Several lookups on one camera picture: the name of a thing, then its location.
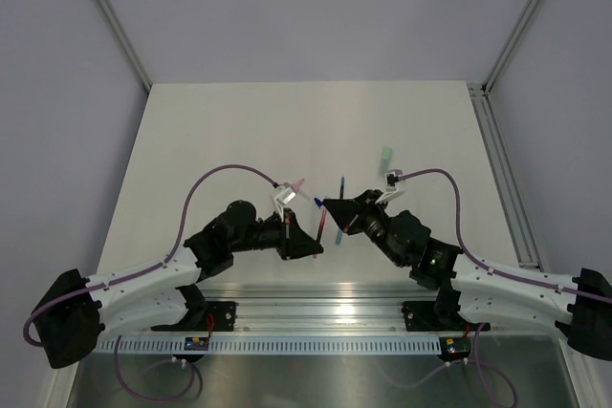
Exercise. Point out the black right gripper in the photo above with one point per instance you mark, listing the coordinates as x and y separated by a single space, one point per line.
350 215

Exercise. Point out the right aluminium frame post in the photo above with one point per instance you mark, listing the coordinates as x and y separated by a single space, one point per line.
521 26

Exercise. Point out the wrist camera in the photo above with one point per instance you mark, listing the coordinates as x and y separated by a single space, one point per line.
394 186
281 197

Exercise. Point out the left aluminium frame post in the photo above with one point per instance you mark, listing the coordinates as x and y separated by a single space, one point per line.
126 47

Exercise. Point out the dark blue gel pen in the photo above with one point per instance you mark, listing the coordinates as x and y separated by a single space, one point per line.
341 187

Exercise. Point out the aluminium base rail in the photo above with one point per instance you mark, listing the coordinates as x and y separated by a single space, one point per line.
315 303

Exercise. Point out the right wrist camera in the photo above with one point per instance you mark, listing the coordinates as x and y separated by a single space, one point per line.
394 186

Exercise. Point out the right side aluminium rail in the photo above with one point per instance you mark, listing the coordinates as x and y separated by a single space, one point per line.
515 213

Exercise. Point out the light blue pen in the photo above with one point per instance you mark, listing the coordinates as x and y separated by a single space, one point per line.
339 237

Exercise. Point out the white slotted cable duct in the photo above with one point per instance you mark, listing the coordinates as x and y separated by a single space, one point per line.
281 345

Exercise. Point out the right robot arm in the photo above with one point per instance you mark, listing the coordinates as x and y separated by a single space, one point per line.
589 331

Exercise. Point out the right controller board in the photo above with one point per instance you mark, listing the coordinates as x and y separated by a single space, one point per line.
454 348

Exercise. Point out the green highlighter pen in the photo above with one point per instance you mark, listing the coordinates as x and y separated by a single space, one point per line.
385 160

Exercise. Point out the aluminium frame post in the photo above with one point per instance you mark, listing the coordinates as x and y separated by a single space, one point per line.
521 26
126 47

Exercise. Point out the pink translucent highlighter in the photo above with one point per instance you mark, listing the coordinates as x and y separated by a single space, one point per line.
297 185

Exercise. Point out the left controller board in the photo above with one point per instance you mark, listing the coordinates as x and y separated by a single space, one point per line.
196 344

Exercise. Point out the red gel pen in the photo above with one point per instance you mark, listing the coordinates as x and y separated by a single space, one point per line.
321 225

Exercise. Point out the controller board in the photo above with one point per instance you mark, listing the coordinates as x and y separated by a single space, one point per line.
454 348
196 344

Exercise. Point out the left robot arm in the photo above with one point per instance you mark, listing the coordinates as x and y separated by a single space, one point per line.
79 312

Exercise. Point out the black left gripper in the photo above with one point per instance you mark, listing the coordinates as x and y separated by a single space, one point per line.
294 240

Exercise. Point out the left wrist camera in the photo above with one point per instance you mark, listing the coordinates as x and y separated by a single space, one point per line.
281 197

